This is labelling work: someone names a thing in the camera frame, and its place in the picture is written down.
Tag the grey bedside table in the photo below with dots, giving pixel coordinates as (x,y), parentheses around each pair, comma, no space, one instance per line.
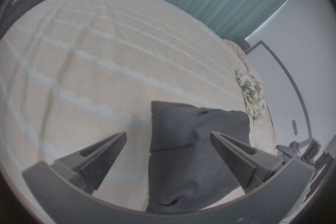
(242,43)

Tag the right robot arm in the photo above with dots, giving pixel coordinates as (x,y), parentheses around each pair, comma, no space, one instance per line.
(311,150)

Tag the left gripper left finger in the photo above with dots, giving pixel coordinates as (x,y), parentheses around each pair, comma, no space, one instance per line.
(105,157)

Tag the white printed pyjama top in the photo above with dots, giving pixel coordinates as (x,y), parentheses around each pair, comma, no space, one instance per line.
(252,94)

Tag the bed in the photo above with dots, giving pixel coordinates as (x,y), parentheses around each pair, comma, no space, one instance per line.
(91,60)

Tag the black T-shirt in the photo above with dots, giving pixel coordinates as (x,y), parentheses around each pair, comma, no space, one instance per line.
(183,160)

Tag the cream pillow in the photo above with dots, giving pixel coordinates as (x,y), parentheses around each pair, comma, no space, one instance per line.
(236,52)

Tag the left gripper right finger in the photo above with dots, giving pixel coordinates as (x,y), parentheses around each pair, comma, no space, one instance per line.
(236,157)

